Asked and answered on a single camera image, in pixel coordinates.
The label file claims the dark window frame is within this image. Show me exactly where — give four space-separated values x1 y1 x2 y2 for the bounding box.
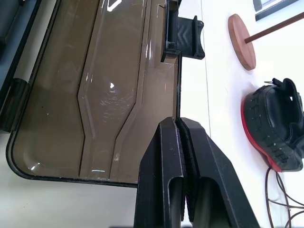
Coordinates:
252 0 304 22

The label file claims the black wire hat stand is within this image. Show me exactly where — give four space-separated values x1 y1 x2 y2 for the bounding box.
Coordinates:
265 166 304 228

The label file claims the wooden round-base display stand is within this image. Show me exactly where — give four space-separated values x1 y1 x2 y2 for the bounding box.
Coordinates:
228 9 304 71

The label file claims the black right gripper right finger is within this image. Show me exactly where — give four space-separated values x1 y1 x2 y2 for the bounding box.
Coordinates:
178 117 261 228

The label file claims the dark screwdriver bit case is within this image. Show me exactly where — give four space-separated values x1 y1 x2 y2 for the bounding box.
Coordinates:
0 0 206 189

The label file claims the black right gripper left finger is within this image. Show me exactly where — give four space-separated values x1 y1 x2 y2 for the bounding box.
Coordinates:
133 116 186 228

